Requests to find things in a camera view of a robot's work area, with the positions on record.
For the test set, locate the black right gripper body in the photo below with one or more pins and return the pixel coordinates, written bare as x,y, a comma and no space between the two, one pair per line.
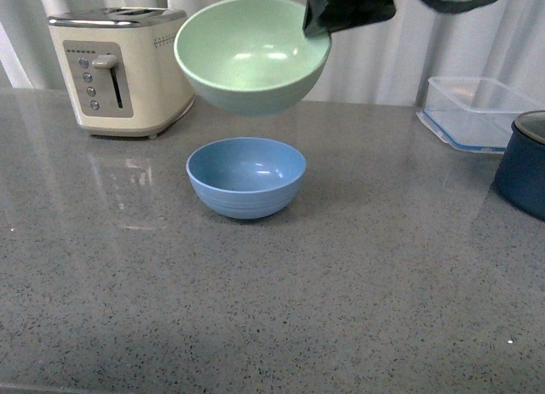
349,14

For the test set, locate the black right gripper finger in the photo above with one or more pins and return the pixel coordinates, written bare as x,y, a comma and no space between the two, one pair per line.
317,20

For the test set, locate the green bowl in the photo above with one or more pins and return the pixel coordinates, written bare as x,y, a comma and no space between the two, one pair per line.
251,57

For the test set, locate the blue bowl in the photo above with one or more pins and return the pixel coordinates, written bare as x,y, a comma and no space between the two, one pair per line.
246,177

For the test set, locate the white curtain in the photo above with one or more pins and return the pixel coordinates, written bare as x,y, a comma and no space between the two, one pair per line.
389,63

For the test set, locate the clear plastic food container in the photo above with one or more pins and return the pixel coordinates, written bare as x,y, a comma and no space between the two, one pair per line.
473,114

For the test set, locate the cream two-slot toaster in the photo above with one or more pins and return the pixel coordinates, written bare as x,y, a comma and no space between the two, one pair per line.
120,70

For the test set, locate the dark blue saucepan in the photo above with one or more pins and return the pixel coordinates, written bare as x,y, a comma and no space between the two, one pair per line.
519,177

